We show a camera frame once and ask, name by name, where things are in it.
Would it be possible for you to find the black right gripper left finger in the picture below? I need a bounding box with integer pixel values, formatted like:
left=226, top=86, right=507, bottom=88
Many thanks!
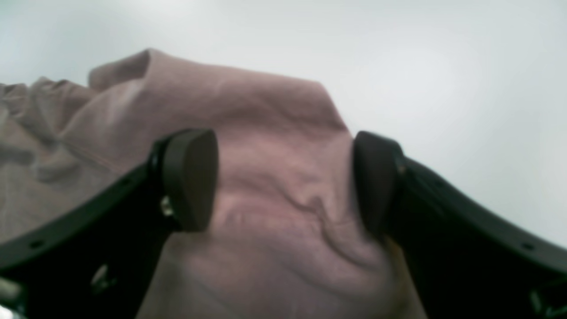
left=0, top=128, right=219, bottom=319

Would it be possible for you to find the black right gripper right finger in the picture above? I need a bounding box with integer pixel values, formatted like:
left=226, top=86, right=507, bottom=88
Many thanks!
left=353, top=131, right=567, bottom=319

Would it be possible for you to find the dusty pink T-shirt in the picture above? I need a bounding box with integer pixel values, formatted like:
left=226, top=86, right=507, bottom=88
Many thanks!
left=1, top=49, right=427, bottom=319

